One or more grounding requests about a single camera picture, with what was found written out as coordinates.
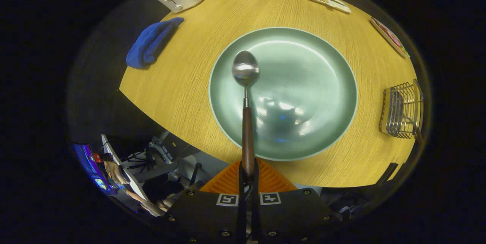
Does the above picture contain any metal wire basket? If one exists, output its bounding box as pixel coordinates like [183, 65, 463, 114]
[379, 79, 424, 139]

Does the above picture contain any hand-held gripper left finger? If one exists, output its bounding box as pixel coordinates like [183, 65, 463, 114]
[164, 159, 247, 244]

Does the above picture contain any purple glowing screen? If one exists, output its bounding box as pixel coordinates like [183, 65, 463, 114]
[73, 143, 117, 195]

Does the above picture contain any pale green round plate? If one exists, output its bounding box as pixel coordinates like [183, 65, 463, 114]
[208, 27, 358, 162]

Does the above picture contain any white-edged monitor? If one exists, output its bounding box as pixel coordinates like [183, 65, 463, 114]
[101, 134, 151, 203]

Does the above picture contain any tangle of black cables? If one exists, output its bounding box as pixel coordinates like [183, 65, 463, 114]
[125, 138, 181, 173]

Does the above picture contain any wooden-handled metal spoon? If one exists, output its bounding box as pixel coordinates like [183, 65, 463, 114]
[232, 50, 260, 181]

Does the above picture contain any pink ham slice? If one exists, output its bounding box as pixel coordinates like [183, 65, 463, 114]
[383, 27, 400, 45]

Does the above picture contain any white divided dish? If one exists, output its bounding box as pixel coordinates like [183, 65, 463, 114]
[305, 0, 352, 13]

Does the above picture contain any blue folded cloth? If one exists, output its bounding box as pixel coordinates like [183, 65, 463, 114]
[126, 17, 185, 69]

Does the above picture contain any white oval food plate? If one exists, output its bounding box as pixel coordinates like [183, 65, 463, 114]
[371, 16, 411, 59]

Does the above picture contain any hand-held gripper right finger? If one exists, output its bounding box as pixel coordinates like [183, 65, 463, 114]
[251, 159, 335, 244]

